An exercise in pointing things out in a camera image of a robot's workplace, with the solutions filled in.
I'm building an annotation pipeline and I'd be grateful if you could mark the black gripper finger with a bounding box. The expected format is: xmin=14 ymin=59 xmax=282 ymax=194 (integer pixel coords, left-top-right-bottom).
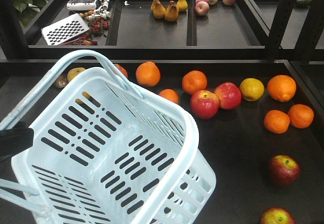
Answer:
xmin=1 ymin=122 xmax=34 ymax=162

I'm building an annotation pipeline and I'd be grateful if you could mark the light blue plastic basket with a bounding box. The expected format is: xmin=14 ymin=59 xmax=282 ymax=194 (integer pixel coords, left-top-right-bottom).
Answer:
xmin=1 ymin=50 xmax=216 ymax=223

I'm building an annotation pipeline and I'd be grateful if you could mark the white perforated board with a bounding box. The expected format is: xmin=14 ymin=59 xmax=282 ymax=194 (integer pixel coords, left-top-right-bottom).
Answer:
xmin=41 ymin=14 xmax=89 ymax=46

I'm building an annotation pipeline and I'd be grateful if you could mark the red apple pair left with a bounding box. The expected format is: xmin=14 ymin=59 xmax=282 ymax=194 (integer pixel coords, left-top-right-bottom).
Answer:
xmin=190 ymin=90 xmax=220 ymax=120

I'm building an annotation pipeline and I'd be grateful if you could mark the red apple pair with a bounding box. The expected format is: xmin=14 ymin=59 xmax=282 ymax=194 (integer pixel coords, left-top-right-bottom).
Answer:
xmin=190 ymin=90 xmax=220 ymax=120
xmin=214 ymin=82 xmax=242 ymax=110

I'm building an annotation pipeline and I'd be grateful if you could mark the red apple pair right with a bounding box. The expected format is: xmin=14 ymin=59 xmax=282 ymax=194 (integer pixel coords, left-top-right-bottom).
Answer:
xmin=214 ymin=82 xmax=242 ymax=110

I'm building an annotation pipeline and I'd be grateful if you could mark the yellow round fruit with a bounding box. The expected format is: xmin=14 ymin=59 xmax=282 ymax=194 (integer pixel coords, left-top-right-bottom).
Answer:
xmin=239 ymin=78 xmax=265 ymax=102

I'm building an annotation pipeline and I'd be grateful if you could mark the black wooden produce stand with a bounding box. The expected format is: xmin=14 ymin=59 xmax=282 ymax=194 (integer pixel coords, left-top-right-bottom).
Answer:
xmin=1 ymin=0 xmax=323 ymax=223

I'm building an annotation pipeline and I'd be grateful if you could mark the small orange left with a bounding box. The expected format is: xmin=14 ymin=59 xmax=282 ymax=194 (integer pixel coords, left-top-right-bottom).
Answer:
xmin=264 ymin=109 xmax=290 ymax=134

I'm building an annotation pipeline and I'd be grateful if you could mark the small orange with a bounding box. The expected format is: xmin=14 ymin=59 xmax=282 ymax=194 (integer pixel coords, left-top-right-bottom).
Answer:
xmin=264 ymin=109 xmax=290 ymax=134
xmin=288 ymin=104 xmax=314 ymax=129

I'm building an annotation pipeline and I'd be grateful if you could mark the dark red apple front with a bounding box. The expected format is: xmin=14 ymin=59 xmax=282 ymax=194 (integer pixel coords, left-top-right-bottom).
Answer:
xmin=259 ymin=207 xmax=296 ymax=224

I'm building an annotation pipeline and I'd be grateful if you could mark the dark red apple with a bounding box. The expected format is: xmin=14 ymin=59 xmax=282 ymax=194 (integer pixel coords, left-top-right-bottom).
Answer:
xmin=268 ymin=155 xmax=301 ymax=188
xmin=259 ymin=207 xmax=296 ymax=224

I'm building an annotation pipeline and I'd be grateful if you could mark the dark red apple middle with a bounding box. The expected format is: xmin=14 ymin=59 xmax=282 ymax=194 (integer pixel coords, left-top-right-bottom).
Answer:
xmin=268 ymin=155 xmax=301 ymax=188

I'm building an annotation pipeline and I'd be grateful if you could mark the large orange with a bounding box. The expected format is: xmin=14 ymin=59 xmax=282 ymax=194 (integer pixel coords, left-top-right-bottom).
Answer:
xmin=267 ymin=74 xmax=297 ymax=102

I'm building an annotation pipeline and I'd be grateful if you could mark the small orange right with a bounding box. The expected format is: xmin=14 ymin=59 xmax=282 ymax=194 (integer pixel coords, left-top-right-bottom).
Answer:
xmin=288 ymin=104 xmax=314 ymax=129

